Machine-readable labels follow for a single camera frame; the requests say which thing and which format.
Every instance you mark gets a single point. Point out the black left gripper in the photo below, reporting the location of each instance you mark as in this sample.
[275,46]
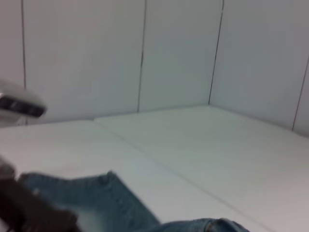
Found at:
[21,207]

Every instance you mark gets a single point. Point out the blue denim shorts with print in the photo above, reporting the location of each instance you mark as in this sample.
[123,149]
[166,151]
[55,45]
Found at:
[101,200]

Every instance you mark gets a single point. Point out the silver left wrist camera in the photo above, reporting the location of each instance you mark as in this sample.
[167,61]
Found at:
[21,106]

